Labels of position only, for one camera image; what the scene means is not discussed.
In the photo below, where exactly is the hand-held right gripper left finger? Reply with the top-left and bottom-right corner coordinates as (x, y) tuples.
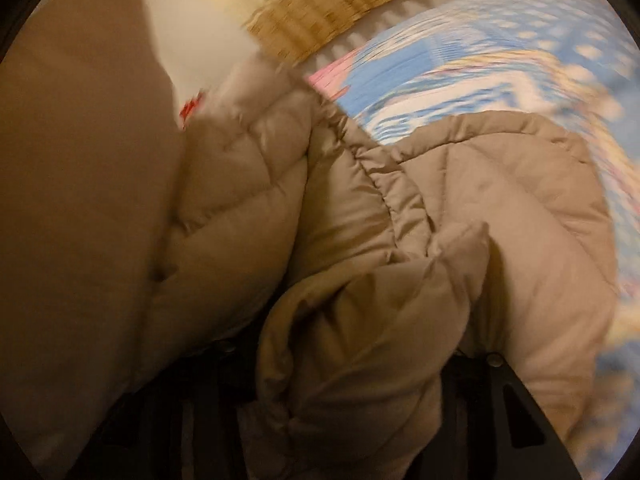
(70, 340), (262, 480)

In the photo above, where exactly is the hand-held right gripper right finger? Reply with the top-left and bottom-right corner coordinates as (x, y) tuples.
(440, 351), (582, 480)

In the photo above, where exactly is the beige quilted down jacket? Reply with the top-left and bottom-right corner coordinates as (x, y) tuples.
(0, 0), (622, 480)

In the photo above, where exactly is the red box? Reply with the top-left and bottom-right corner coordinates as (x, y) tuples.
(179, 89), (209, 132)

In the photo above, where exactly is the blue printed blanket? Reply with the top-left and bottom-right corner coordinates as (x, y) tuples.
(320, 0), (640, 480)

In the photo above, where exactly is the pink blanket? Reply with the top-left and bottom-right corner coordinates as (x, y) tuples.
(307, 56), (352, 100)

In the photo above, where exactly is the yellow patterned curtain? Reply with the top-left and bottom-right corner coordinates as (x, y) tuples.
(197, 0), (445, 65)

